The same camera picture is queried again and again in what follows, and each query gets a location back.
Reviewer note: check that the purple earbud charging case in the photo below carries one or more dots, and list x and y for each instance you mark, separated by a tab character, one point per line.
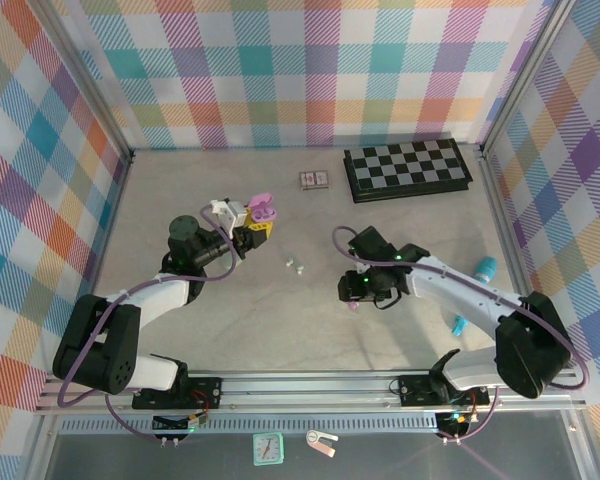
266	214

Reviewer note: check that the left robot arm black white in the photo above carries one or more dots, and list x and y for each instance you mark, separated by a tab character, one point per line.
95	350

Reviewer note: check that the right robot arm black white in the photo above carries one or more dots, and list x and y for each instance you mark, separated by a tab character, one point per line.
530	350

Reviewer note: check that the small playing card box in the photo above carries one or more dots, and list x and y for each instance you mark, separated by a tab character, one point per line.
314	180

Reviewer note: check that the teal cylindrical plastic object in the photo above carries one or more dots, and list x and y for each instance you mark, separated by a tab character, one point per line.
487	267

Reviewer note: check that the black folding chessboard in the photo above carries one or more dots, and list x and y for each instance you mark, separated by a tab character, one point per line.
410	167

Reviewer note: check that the small black controller board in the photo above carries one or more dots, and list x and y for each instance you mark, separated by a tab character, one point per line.
455	424
180	425

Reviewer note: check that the white and pink small tool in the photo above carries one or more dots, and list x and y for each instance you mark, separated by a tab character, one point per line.
321	440

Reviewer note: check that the perforated metal strip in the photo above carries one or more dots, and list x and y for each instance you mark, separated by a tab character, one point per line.
280	426

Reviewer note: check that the teal square clock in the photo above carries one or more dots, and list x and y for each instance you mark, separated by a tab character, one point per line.
268	449

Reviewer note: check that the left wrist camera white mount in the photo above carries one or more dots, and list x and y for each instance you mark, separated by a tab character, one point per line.
227	214

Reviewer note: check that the aluminium side rail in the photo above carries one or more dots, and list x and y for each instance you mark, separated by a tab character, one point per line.
505	225
111	225

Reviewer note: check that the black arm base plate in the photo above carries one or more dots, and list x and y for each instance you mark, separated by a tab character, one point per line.
205	392
415	390

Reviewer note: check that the aluminium mounting rail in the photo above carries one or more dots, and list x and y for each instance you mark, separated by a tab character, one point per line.
305	390

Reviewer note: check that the aluminium frame post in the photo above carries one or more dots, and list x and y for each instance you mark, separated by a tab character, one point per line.
525	75
87	75

